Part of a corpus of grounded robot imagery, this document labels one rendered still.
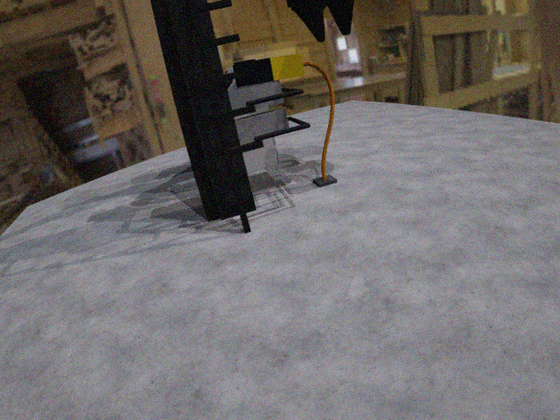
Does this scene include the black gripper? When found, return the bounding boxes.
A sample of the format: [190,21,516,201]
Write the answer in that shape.
[286,0,354,42]

